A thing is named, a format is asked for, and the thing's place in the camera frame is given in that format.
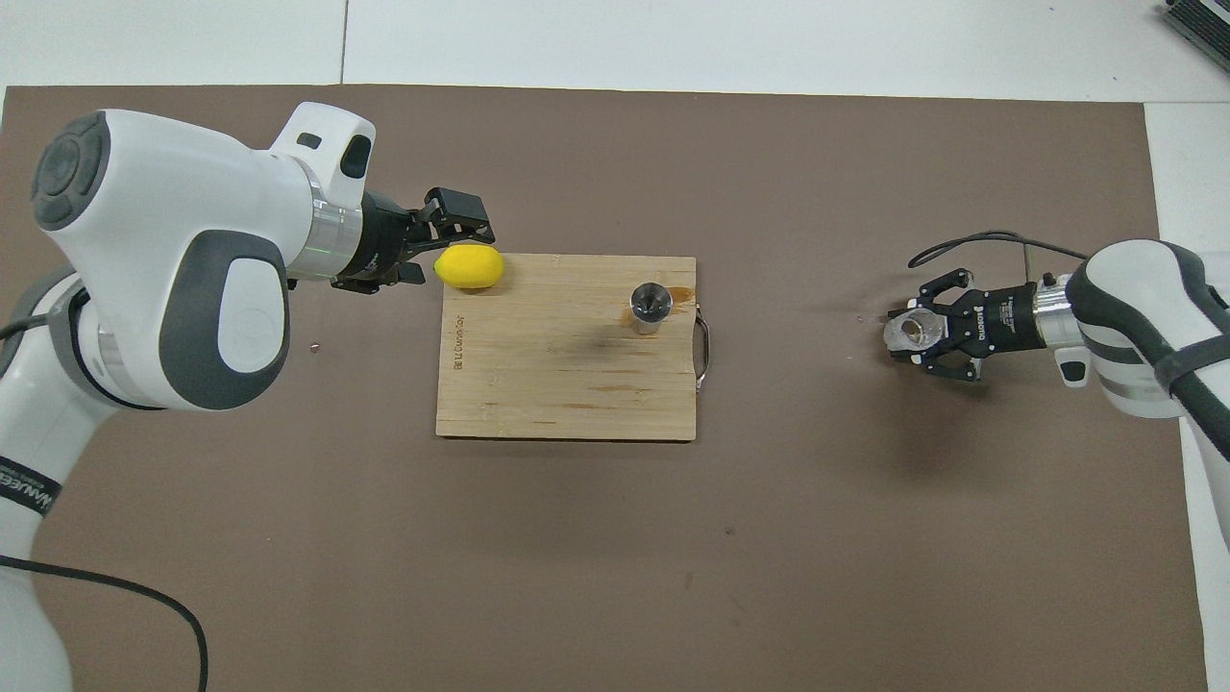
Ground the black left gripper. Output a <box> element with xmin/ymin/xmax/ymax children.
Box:
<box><xmin>332</xmin><ymin>187</ymin><xmax>497</xmax><ymax>293</ymax></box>

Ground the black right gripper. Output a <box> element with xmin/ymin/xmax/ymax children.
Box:
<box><xmin>889</xmin><ymin>269</ymin><xmax>1044</xmax><ymax>383</ymax></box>

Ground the clear glass cup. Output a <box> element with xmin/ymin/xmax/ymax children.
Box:
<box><xmin>884</xmin><ymin>308</ymin><xmax>947</xmax><ymax>361</ymax></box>

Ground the steel jigger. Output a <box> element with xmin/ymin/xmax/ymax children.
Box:
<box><xmin>628</xmin><ymin>281</ymin><xmax>674</xmax><ymax>335</ymax></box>

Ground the yellow lemon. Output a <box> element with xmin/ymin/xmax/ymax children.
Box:
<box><xmin>433</xmin><ymin>244</ymin><xmax>505</xmax><ymax>291</ymax></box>

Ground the wooden cutting board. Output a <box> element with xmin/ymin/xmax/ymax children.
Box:
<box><xmin>435</xmin><ymin>254</ymin><xmax>712</xmax><ymax>442</ymax></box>

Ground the brown table mat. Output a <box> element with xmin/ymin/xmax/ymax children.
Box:
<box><xmin>0</xmin><ymin>85</ymin><xmax>1210</xmax><ymax>692</ymax></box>

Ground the grey ribbed device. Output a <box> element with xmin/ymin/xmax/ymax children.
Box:
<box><xmin>1158</xmin><ymin>0</ymin><xmax>1230</xmax><ymax>73</ymax></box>

